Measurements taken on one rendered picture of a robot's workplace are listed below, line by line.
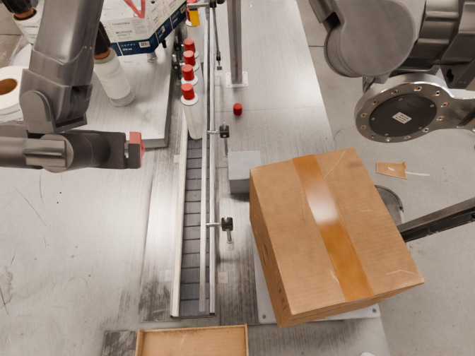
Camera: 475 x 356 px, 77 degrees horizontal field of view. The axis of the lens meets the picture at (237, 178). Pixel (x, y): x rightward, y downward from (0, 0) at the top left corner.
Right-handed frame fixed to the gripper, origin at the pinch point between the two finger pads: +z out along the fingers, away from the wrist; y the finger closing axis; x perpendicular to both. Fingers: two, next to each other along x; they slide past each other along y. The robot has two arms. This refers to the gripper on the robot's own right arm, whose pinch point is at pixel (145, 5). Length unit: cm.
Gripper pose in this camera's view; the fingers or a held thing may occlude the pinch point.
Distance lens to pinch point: 98.5
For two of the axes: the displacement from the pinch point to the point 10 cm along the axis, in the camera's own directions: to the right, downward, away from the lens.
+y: -1.0, 8.5, -5.2
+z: 0.4, 5.2, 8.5
